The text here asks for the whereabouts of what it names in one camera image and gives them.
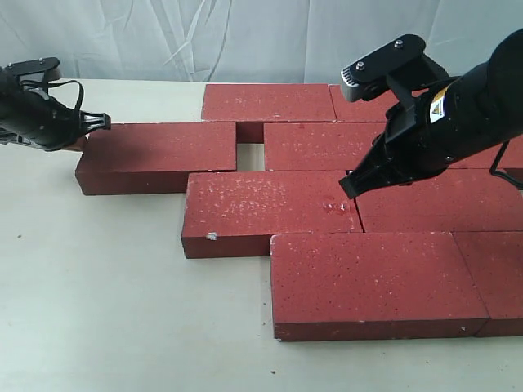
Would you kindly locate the red brick back right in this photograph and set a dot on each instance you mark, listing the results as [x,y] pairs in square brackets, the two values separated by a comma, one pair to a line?
[373,111]

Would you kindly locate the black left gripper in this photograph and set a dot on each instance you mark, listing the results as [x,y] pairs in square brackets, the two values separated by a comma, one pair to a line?
[32,118]

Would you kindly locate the red brick far right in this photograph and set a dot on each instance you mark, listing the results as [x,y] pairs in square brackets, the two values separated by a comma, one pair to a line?
[511,161]

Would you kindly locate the white wrinkled backdrop cloth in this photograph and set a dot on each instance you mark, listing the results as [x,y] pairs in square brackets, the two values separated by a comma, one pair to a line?
[245,41]

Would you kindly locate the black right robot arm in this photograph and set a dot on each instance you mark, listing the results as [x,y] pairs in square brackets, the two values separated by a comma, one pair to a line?
[504,76]

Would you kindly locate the red brick under back top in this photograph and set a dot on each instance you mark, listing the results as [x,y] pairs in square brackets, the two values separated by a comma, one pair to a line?
[251,106]

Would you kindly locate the red brick front right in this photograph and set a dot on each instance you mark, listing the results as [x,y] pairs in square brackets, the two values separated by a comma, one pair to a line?
[494,260]

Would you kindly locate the red brick front base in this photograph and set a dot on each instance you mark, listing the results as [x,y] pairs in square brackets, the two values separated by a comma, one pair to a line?
[372,286]

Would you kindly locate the red brick middle right base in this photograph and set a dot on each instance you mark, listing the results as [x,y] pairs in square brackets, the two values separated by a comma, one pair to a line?
[459,200]

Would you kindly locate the red brick base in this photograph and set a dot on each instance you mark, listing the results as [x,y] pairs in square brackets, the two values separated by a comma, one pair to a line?
[459,200]
[372,286]

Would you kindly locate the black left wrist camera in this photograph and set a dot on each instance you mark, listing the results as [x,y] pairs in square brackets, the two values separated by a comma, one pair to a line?
[43,69]

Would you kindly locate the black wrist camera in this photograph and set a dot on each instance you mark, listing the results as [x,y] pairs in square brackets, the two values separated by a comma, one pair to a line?
[43,69]
[400,66]

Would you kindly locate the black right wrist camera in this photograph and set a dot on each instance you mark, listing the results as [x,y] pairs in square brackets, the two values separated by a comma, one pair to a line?
[400,66]

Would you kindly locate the red brick large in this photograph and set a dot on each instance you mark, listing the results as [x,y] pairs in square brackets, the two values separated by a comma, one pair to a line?
[303,146]

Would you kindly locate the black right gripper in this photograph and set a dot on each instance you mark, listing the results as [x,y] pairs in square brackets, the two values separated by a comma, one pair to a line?
[453,120]

